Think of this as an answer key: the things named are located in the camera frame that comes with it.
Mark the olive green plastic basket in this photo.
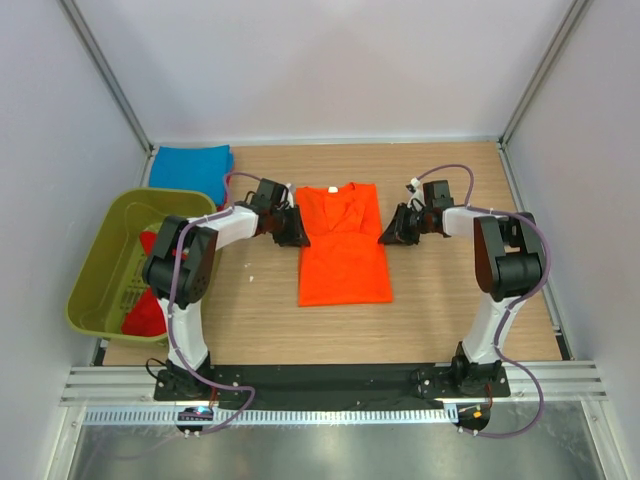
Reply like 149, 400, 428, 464
66, 188, 216, 344

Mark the orange t shirt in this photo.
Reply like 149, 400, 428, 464
296, 183, 393, 307

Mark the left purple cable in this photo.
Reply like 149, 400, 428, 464
144, 171, 264, 441

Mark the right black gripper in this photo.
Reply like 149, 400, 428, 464
378, 202, 429, 247

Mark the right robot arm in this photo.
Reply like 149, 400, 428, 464
378, 179, 549, 398

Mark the left aluminium corner post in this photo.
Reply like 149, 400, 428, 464
58, 0, 153, 156

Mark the aluminium corner post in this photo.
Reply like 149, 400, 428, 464
498, 0, 592, 150
58, 0, 153, 156

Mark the white slotted cable duct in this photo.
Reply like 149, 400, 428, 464
84, 404, 458, 427

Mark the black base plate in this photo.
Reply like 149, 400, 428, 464
152, 362, 512, 413

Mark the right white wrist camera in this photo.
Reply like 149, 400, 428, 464
406, 177, 425, 211

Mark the blue folded t shirt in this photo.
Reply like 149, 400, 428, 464
148, 145, 234, 206

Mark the aluminium frame rail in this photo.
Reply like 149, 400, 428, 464
60, 361, 607, 405

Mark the right aluminium corner post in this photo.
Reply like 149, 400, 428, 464
498, 0, 592, 150

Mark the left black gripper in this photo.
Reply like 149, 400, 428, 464
269, 203, 310, 248

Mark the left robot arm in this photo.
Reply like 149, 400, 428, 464
142, 178, 310, 401

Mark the red t shirt in basket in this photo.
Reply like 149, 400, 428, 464
120, 230, 189, 338

